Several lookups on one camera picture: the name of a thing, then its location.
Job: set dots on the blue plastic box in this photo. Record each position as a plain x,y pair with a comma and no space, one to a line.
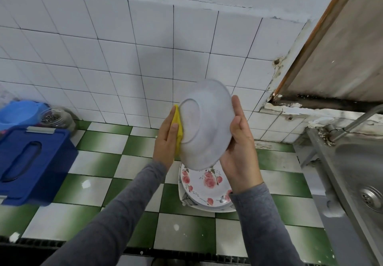
33,164

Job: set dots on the metal faucet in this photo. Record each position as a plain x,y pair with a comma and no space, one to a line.
356,119

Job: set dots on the stainless steel sink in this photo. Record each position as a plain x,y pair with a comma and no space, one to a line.
359,179

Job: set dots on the person's right hand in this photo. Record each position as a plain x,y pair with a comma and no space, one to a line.
240,155

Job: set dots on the glass jar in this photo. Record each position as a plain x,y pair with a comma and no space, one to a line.
58,118

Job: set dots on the person's right forearm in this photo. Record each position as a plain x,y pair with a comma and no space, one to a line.
266,227

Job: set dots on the blue plastic bowl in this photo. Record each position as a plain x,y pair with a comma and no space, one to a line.
21,112

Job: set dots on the person's left hand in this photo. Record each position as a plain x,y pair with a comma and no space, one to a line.
164,143

